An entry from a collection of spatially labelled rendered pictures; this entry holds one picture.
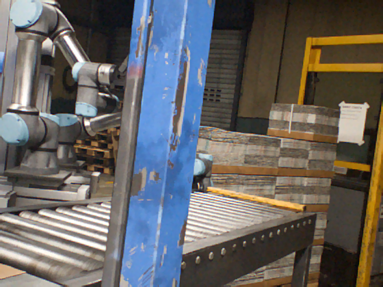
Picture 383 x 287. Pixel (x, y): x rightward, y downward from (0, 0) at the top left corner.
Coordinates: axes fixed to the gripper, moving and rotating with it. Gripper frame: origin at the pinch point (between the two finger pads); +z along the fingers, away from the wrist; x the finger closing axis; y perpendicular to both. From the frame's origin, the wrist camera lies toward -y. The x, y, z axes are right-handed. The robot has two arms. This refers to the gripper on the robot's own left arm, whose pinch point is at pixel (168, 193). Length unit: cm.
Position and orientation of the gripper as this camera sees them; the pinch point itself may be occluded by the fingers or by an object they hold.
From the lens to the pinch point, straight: 224.9
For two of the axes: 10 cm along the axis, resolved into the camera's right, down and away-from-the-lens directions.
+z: -5.0, -0.2, -8.7
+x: 8.6, 1.3, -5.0
